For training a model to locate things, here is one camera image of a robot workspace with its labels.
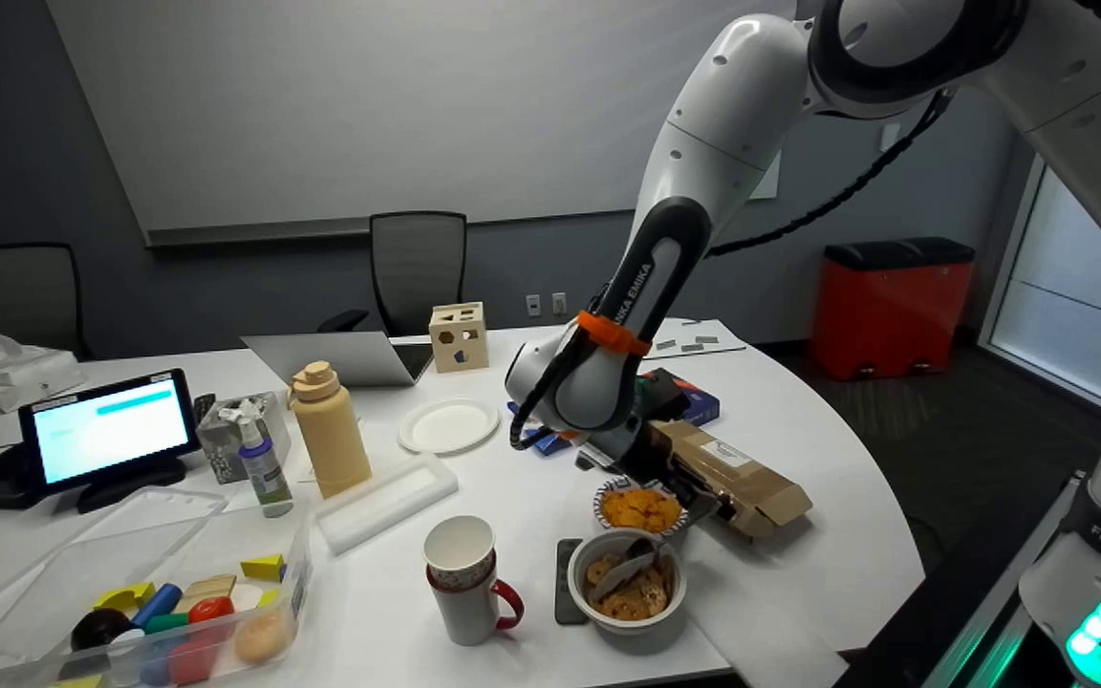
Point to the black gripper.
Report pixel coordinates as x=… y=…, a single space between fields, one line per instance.
x=637 y=448

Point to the metal spoon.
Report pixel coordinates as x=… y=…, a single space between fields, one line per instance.
x=643 y=553

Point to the white cereal bowl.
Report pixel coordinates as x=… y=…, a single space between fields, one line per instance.
x=639 y=615

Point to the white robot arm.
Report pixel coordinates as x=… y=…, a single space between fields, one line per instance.
x=850 y=59

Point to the small bowl orange snacks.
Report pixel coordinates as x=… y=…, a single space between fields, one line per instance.
x=639 y=508

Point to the white board with strips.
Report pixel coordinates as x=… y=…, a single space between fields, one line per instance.
x=686 y=347

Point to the brown paper package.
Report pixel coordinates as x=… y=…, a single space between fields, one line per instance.
x=749 y=500

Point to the white round plate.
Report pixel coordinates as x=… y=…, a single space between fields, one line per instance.
x=448 y=430

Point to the wooden shape sorter cube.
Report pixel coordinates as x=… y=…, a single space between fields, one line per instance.
x=455 y=336

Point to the red trash bin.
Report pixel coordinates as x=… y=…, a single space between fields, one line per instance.
x=889 y=306

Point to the black office chair right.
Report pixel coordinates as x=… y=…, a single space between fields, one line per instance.
x=419 y=263

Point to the black office chair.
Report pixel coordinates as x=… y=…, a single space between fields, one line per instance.
x=38 y=296
x=419 y=263

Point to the silver laptop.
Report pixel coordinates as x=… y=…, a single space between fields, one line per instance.
x=365 y=360

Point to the cream bottle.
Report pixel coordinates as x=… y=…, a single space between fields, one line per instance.
x=330 y=430

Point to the white foam tray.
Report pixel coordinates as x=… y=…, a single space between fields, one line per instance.
x=384 y=504

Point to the small spray bottle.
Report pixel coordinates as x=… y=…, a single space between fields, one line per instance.
x=258 y=458

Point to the small carton box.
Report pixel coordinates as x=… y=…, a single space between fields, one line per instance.
x=220 y=434

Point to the clear bin of toys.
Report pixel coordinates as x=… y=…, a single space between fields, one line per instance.
x=164 y=592

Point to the tablet with lit screen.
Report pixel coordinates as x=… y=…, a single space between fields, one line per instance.
x=112 y=441

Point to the black office chair far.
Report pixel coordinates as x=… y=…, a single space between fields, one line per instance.
x=38 y=296

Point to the crumpled white plastic bag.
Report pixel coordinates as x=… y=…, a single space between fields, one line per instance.
x=30 y=374

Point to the white mug red handle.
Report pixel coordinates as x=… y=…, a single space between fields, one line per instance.
x=460 y=568

